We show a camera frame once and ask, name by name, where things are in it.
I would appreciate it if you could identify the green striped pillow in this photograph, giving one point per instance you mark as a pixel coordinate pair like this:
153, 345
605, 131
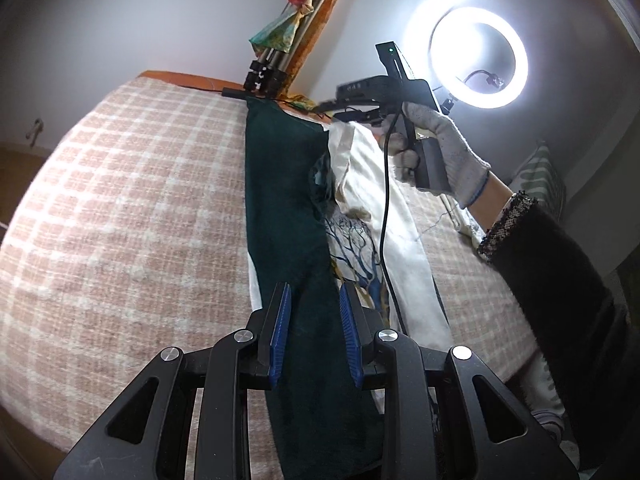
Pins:
542, 180

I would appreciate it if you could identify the white patterned cloth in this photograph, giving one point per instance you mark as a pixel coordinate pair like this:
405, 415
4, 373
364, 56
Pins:
545, 400

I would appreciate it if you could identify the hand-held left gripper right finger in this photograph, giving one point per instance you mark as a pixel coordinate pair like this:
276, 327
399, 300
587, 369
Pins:
350, 335

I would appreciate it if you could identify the pink checked blanket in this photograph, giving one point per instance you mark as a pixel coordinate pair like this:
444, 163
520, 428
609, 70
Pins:
140, 220

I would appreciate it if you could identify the person's right hand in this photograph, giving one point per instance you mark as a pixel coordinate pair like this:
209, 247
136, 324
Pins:
462, 160

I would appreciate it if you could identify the person's right forearm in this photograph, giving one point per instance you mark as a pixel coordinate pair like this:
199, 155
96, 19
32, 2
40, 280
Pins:
555, 280

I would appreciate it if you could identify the dark green garment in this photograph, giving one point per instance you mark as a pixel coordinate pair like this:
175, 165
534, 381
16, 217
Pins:
285, 200

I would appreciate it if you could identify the folded tripod with cloth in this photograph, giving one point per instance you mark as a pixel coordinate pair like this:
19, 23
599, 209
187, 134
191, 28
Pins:
277, 30

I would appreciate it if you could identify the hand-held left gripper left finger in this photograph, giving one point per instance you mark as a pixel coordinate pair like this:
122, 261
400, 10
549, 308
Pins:
279, 335

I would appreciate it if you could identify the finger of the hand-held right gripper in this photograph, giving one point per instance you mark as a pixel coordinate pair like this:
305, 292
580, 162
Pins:
357, 114

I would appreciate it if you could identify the black gooseneck phone holder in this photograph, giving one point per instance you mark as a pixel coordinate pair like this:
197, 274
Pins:
492, 79

